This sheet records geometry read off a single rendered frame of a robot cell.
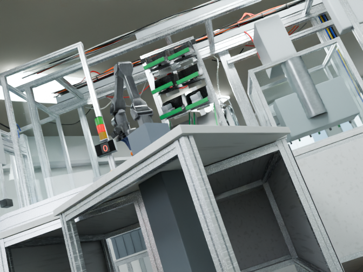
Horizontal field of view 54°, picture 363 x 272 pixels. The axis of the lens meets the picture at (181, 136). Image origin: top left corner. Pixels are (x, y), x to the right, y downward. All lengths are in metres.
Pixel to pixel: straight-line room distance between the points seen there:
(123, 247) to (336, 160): 2.38
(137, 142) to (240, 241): 2.01
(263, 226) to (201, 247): 1.93
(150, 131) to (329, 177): 1.31
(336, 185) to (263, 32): 1.27
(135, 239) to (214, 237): 2.87
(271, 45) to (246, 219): 1.55
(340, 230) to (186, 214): 1.21
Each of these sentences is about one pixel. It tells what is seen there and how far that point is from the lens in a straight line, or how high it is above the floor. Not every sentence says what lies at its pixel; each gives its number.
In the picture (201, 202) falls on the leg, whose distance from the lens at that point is 1.07.
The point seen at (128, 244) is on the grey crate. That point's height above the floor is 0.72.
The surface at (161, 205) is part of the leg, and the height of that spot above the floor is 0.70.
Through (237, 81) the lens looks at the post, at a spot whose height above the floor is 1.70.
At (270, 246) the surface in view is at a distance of 3.41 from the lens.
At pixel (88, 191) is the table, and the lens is 1.50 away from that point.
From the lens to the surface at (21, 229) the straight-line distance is 1.95.
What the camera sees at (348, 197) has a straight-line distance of 2.46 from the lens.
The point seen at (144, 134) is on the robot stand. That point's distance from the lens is 1.56.
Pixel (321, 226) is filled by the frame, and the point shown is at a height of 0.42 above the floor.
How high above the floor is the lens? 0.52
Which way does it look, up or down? 17 degrees up
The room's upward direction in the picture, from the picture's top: 19 degrees counter-clockwise
